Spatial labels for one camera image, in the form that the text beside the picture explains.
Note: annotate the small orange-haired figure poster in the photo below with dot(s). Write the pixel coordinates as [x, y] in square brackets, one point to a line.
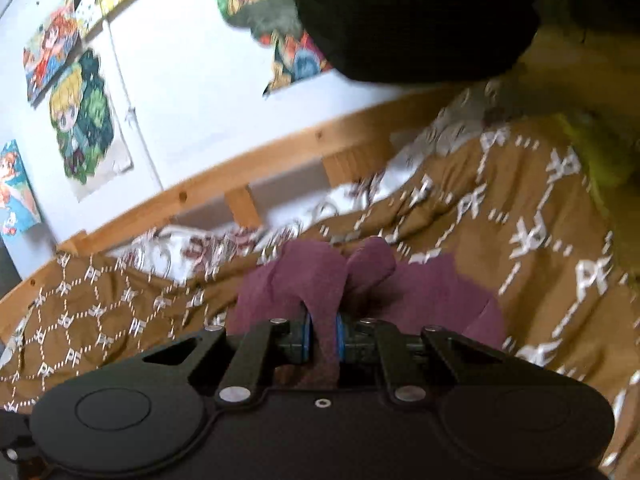
[17, 190]

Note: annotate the yellow-green cloth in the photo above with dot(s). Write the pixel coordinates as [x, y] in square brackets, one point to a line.
[600, 160]

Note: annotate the black hanging garment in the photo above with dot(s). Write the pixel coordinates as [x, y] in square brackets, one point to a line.
[400, 20]

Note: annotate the wooden bed frame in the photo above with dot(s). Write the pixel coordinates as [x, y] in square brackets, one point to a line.
[280, 147]

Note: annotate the blond figure cutout poster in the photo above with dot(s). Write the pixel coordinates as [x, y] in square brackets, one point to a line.
[85, 120]

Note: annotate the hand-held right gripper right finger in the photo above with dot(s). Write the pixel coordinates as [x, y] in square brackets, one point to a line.
[341, 346]

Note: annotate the maroon garment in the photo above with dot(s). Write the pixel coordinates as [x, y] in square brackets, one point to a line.
[280, 285]

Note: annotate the brown printed blanket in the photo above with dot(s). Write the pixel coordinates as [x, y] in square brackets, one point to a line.
[525, 210]

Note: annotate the white floral bed sheet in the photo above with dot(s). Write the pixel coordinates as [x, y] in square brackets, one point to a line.
[170, 245]

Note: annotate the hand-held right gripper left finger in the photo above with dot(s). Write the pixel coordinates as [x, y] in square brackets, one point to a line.
[303, 336]

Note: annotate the red-haired figure wall poster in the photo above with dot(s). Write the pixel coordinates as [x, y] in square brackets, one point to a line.
[52, 50]

